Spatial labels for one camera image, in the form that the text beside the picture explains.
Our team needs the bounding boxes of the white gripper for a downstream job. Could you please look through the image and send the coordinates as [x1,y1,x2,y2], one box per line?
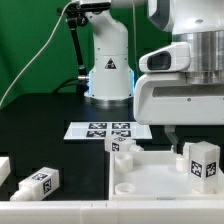
[133,73,224,152]

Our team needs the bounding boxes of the white square tabletop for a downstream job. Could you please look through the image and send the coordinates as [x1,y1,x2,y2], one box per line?
[109,151,224,201]

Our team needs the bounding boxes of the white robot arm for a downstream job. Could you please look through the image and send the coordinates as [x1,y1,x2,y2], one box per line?
[133,0,224,126]

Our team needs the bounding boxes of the white front fence bar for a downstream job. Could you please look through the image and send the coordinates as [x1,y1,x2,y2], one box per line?
[0,200,224,224]

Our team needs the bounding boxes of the white marker tag plate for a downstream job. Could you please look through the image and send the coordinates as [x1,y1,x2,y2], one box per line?
[64,122,152,140]

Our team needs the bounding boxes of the white left fence block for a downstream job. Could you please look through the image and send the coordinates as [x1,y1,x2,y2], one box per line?
[0,157,11,186]

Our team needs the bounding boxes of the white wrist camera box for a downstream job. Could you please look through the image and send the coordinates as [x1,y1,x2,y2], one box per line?
[139,42,191,73]

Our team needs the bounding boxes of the black cables at base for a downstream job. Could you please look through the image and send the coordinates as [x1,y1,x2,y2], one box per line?
[51,77,88,95]

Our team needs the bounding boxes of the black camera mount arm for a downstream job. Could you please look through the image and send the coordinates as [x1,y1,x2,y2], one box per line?
[57,3,88,82]

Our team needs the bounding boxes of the white cable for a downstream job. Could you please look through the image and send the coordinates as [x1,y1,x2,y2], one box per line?
[0,0,81,108]

